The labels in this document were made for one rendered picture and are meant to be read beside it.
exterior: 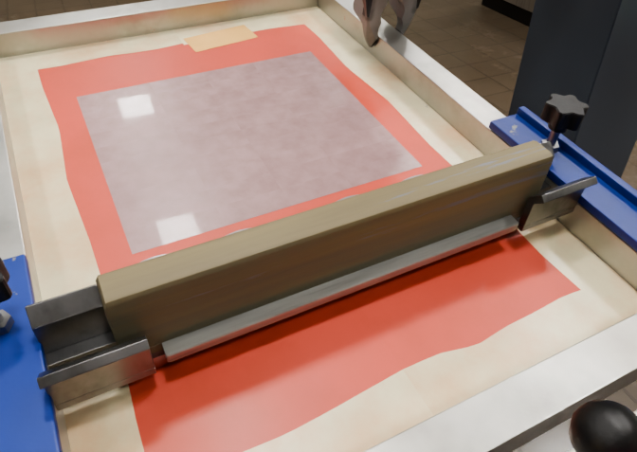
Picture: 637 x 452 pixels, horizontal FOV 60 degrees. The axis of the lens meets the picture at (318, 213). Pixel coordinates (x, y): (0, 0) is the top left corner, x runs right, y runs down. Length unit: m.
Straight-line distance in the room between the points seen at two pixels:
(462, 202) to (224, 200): 0.25
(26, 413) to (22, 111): 0.45
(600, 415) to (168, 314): 0.29
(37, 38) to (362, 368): 0.66
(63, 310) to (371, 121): 0.44
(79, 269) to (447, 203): 0.34
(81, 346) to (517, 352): 0.36
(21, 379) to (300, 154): 0.38
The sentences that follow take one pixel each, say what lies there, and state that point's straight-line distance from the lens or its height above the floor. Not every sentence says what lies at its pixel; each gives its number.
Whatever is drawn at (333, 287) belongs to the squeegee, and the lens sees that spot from 0.47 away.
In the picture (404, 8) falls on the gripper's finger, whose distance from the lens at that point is 0.86.
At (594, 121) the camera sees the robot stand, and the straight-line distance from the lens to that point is 1.15.
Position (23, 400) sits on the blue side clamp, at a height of 1.05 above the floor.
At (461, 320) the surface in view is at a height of 1.00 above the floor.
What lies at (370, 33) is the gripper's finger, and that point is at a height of 1.09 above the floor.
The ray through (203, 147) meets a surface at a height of 1.04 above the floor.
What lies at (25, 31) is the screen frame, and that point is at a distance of 0.91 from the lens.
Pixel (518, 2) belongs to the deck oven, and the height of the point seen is 0.14.
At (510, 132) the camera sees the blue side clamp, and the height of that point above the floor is 1.07.
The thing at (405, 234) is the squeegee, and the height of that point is 1.08.
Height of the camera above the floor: 1.38
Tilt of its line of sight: 38 degrees down
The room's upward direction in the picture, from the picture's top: straight up
